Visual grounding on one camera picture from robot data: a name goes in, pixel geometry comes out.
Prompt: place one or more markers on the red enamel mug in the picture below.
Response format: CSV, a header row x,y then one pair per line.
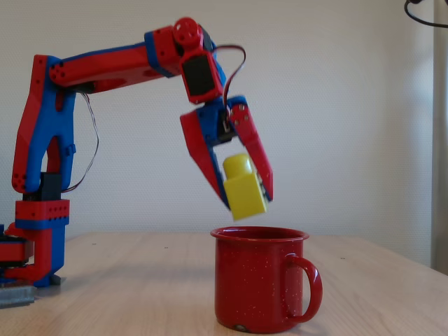
x,y
252,280

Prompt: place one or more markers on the yellow-green toy block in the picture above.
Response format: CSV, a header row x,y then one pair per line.
x,y
245,196

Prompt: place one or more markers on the grey curtain strip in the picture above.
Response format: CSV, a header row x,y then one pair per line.
x,y
440,140

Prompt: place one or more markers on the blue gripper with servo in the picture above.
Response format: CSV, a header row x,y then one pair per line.
x,y
210,122

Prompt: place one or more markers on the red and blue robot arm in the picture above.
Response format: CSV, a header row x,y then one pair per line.
x,y
105,66

